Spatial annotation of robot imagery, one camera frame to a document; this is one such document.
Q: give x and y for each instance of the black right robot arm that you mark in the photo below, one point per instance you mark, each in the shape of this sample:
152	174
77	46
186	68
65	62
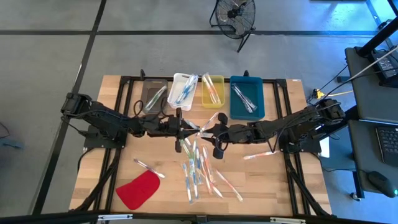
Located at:
295	123

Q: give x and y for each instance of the white paper sheet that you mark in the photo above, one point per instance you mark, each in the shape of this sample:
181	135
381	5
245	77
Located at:
325	147

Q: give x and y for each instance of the black metal table frame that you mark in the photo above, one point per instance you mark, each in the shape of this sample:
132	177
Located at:
278	96

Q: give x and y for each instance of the black floor fan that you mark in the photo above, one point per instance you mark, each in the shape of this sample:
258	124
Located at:
233	18

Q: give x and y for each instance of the teal blue plastic bin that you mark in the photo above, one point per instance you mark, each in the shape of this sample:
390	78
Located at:
255	90

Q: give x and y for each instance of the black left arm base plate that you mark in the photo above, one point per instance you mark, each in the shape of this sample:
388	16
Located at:
93	141

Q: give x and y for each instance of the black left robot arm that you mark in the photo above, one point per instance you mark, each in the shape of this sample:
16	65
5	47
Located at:
109	116

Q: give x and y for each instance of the black computer mouse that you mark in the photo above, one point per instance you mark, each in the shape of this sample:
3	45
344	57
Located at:
381	183

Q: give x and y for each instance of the black laptop keyboard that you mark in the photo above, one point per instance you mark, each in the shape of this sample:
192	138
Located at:
387	144

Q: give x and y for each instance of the black table clamp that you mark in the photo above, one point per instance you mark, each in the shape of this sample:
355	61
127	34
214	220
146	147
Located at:
142	74
245	73

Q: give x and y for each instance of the black power device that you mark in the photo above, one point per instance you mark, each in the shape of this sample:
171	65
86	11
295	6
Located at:
385	63

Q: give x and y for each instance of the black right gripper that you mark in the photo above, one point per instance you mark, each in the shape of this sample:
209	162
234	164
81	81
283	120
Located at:
242	133

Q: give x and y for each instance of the yellow plastic bin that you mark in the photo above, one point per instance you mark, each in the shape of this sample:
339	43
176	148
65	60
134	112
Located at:
205	100

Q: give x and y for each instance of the grey desk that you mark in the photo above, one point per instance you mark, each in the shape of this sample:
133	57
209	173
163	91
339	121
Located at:
367	93
363	155

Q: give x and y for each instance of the white plastic bin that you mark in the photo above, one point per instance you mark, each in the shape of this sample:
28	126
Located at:
174	90

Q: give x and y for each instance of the purple white toothbrush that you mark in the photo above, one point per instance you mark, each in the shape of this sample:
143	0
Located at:
149	168
247	100
209	122
242	96

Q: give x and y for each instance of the black caster wheel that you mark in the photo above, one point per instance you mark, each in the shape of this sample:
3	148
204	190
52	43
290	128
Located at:
354	196

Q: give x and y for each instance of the black metal pole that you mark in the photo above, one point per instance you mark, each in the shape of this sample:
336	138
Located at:
377	39

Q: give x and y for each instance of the silver metal bracket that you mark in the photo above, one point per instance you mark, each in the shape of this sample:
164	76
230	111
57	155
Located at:
115	216
287	220

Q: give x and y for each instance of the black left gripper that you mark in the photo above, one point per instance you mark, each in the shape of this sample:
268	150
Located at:
164	127

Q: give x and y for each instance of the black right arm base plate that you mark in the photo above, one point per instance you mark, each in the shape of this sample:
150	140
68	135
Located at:
311	149

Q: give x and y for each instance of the black camera rig bar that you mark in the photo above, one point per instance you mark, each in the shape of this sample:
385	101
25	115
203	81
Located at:
46	217

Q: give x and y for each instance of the red cloth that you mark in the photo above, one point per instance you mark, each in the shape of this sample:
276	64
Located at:
138	189

